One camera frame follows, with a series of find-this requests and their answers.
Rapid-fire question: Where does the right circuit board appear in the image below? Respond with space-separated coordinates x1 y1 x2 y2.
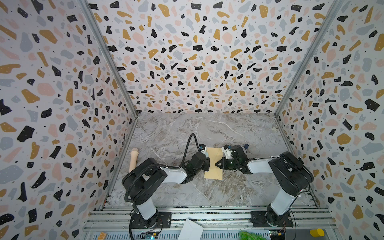
269 230 286 240

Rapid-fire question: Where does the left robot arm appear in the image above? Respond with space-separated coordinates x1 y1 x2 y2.
122 152 210 221

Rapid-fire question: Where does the white paper sheet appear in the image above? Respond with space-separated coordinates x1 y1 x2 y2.
178 219 204 240

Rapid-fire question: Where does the yellow round object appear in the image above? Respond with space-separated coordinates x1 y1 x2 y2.
310 229 325 238

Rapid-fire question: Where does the black corrugated cable conduit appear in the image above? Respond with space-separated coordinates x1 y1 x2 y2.
124 133 201 240

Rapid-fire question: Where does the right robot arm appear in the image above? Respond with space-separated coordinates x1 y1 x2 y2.
216 145 314 217

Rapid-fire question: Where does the green plastic object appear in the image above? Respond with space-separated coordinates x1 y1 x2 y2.
239 231 266 240

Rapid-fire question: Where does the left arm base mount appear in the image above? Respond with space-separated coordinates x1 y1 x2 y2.
130 212 172 229

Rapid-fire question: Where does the small circuit board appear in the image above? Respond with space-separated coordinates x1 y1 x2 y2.
138 231 160 240

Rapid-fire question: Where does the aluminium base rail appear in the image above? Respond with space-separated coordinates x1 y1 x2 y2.
82 206 342 240

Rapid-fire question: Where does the aluminium corner post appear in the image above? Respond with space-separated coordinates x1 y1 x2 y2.
274 0 346 118
78 0 138 119

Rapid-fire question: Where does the right aluminium corner post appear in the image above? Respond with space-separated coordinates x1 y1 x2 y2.
274 0 346 118

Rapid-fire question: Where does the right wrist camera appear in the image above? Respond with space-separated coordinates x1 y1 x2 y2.
222 145 233 160

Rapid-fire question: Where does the left aluminium corner post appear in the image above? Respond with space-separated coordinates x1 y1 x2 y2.
78 0 138 119

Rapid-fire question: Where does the wooden roller pin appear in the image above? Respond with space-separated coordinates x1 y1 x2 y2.
129 148 139 172

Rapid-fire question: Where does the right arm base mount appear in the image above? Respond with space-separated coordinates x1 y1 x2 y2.
251 211 294 228

